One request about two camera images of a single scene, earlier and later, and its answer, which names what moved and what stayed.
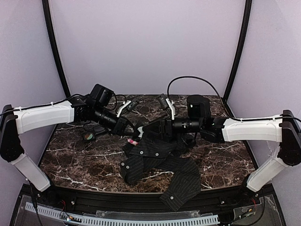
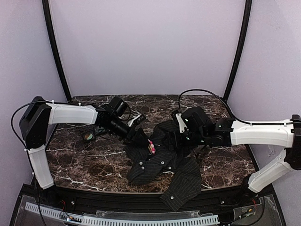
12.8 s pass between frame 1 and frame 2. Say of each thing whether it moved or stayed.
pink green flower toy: moved
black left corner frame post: stayed
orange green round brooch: stayed
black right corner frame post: stayed
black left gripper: moved
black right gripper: moved
